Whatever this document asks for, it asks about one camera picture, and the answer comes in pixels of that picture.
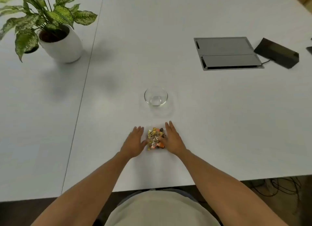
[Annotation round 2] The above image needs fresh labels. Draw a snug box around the green speckled leafy plant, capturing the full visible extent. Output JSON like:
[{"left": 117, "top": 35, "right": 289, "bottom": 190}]
[{"left": 0, "top": 0, "right": 98, "bottom": 63}]

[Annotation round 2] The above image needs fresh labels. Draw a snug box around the pile of wrapped candies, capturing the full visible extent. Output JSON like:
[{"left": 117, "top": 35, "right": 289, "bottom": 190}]
[{"left": 147, "top": 127, "right": 167, "bottom": 151}]

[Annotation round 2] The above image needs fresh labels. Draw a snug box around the grey table cable hatch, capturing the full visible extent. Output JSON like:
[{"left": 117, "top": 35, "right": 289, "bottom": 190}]
[{"left": 194, "top": 37, "right": 265, "bottom": 71}]

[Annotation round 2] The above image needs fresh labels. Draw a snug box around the person's left hand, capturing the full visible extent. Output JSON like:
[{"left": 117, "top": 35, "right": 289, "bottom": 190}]
[{"left": 120, "top": 126, "right": 148, "bottom": 159}]

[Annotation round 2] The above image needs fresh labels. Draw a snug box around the bundle of black floor cables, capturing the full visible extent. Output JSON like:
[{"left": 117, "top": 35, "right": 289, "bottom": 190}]
[{"left": 249, "top": 177, "right": 303, "bottom": 199}]

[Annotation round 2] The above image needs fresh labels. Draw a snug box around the clear plastic container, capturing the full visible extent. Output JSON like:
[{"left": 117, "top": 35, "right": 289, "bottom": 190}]
[{"left": 145, "top": 124, "right": 167, "bottom": 151}]

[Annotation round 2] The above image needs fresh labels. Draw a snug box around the white plant pot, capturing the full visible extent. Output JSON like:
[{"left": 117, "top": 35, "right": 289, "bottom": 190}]
[{"left": 38, "top": 24, "right": 83, "bottom": 63}]

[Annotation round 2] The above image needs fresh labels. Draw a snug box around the person's left forearm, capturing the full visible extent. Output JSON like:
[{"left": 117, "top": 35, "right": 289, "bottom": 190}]
[{"left": 30, "top": 151, "right": 134, "bottom": 226}]

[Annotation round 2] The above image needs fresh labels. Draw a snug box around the black power box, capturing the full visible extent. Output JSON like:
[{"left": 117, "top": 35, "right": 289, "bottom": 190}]
[{"left": 254, "top": 38, "right": 299, "bottom": 69}]

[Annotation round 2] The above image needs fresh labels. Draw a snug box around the person's right forearm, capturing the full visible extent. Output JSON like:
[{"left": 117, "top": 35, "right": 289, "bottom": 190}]
[{"left": 176, "top": 149, "right": 290, "bottom": 226}]

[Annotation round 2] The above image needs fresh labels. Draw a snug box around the person's beige shirt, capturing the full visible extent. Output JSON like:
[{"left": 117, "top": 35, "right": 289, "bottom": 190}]
[{"left": 104, "top": 190, "right": 221, "bottom": 226}]

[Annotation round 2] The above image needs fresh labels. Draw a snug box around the clear glass bowl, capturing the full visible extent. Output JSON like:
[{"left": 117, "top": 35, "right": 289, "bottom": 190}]
[{"left": 144, "top": 86, "right": 169, "bottom": 107}]

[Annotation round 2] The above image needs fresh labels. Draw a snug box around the person's right hand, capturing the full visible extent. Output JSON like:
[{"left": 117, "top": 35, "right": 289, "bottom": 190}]
[{"left": 158, "top": 121, "right": 188, "bottom": 157}]

